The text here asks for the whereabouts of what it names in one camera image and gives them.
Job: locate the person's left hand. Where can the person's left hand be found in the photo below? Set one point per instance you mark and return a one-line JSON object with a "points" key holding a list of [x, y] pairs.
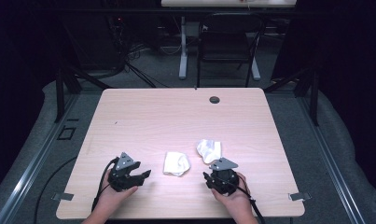
{"points": [[114, 199]]}

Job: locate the black folding chair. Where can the black folding chair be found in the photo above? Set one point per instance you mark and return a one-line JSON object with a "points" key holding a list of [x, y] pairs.
{"points": [[227, 43]]}

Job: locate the black metal frame stand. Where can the black metal frame stand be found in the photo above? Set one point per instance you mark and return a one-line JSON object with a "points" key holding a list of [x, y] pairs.
{"points": [[64, 84], [310, 87]]}

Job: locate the white crumpled sock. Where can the white crumpled sock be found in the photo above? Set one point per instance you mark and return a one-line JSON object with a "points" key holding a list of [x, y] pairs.
{"points": [[175, 163], [210, 150]]}

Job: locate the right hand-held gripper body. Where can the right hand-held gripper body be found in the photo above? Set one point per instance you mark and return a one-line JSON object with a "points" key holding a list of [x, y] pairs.
{"points": [[225, 177]]}

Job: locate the white desk with legs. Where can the white desk with legs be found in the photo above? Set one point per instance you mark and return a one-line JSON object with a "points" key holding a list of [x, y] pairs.
{"points": [[226, 3]]}

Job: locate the person's right hand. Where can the person's right hand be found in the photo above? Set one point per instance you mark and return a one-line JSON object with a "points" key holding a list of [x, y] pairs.
{"points": [[235, 202]]}

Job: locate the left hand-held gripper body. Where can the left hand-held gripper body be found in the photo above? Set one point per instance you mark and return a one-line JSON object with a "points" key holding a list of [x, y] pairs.
{"points": [[123, 174]]}

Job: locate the aluminium floor rail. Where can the aluminium floor rail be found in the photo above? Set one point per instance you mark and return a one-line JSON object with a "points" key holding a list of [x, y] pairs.
{"points": [[328, 158], [33, 161]]}

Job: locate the grey metal table bracket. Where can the grey metal table bracket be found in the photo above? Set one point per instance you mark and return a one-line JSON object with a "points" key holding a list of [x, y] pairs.
{"points": [[299, 196], [62, 196]]}

